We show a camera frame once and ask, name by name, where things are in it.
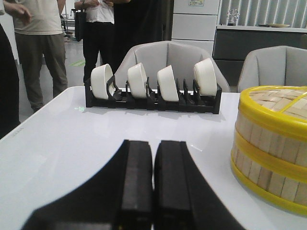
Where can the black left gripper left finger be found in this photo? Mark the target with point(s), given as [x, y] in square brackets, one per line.
[118, 197]

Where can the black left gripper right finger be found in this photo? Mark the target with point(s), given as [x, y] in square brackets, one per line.
[183, 200]

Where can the bamboo steamer lid yellow rim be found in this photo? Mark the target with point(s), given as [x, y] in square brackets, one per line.
[281, 109]

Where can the bamboo steamer basket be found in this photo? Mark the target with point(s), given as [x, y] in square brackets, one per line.
[280, 182]
[273, 151]

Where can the black dish rack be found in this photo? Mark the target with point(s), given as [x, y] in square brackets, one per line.
[187, 102]

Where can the white bowl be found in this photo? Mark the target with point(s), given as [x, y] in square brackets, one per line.
[137, 81]
[205, 77]
[99, 77]
[167, 84]

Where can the left grey chair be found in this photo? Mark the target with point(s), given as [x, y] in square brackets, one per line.
[158, 55]

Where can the grey chair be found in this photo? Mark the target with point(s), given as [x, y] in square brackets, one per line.
[277, 65]
[158, 55]

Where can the dark sideboard cabinet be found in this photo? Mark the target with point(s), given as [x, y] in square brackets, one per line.
[233, 43]

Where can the right grey chair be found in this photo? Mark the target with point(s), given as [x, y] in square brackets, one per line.
[277, 65]

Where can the person in white shirt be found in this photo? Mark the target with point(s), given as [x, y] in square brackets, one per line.
[99, 33]

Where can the person in black clothes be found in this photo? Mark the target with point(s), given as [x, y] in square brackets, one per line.
[137, 22]

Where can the white refrigerator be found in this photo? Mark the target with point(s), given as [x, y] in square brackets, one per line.
[195, 19]

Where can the person in beige shirt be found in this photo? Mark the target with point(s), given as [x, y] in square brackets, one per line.
[39, 38]

